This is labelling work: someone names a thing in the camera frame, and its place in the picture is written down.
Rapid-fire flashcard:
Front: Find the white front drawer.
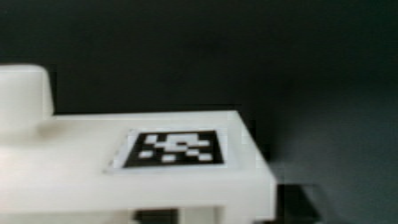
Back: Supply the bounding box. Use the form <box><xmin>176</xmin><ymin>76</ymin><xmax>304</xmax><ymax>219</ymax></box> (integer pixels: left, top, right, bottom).
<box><xmin>0</xmin><ymin>65</ymin><xmax>277</xmax><ymax>224</ymax></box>

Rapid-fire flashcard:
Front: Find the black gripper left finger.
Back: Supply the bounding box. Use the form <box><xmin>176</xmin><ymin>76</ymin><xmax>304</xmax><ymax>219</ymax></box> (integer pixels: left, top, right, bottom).
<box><xmin>133</xmin><ymin>209</ymin><xmax>179</xmax><ymax>224</ymax></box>

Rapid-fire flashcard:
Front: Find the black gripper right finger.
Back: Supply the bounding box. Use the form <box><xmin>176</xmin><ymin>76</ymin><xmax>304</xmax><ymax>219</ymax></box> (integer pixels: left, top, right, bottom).
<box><xmin>259</xmin><ymin>184</ymin><xmax>341</xmax><ymax>224</ymax></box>

